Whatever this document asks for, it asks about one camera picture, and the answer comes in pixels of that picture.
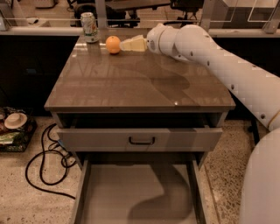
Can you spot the black drawer handle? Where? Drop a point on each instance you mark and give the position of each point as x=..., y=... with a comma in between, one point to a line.
x=133, y=142

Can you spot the black stand leg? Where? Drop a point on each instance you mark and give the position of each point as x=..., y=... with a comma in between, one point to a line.
x=253, y=129

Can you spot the grey metal railing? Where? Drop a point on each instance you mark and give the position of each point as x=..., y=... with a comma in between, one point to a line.
x=66, y=14

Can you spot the black office chair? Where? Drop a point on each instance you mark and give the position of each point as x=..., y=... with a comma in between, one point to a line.
x=189, y=9

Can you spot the beige hat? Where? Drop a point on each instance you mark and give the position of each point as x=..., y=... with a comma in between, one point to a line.
x=15, y=121

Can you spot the green white soda can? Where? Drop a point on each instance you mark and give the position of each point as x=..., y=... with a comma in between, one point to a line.
x=89, y=27

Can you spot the grey drawer cabinet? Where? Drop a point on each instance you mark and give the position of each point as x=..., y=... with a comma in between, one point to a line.
x=94, y=81

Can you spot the grey top drawer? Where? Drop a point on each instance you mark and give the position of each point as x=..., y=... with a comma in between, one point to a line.
x=110, y=132

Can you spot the open grey middle drawer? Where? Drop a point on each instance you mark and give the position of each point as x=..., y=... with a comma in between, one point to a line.
x=158, y=193

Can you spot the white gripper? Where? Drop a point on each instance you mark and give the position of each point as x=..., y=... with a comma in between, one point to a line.
x=154, y=38

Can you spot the orange fruit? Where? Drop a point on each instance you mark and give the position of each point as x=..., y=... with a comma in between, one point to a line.
x=112, y=44

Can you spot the dark box of items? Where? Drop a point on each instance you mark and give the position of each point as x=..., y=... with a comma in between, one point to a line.
x=15, y=140

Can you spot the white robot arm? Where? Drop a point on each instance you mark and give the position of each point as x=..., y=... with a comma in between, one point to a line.
x=257, y=89

